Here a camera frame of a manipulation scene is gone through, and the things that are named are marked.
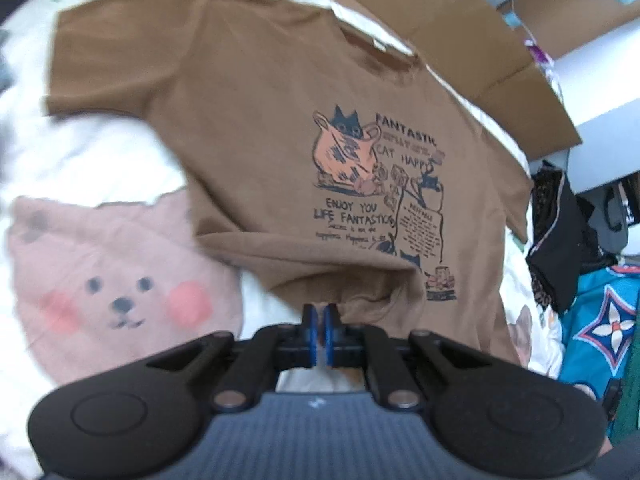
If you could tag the brown cardboard sheet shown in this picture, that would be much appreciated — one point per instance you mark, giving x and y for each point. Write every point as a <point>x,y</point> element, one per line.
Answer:
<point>468,44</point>

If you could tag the black knit garment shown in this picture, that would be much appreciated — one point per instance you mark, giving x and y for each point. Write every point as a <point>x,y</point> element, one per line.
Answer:
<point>565,247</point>

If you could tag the white purple plastic bags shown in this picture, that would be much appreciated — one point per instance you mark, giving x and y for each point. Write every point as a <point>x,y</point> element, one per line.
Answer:
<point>543,61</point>

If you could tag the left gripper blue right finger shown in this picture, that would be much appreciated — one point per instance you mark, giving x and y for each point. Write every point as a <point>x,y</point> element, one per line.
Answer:
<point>400,373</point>

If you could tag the cream bear print duvet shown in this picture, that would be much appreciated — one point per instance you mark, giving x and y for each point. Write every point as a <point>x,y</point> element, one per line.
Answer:
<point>100,266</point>

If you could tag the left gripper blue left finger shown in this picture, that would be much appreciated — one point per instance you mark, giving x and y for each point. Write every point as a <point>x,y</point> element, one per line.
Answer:
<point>230,373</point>

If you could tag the teal printed garment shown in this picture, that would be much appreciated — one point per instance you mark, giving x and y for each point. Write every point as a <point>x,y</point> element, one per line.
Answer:
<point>600,334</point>

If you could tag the brown printed t-shirt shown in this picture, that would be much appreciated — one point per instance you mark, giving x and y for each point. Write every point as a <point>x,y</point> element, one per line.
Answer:
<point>333,171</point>

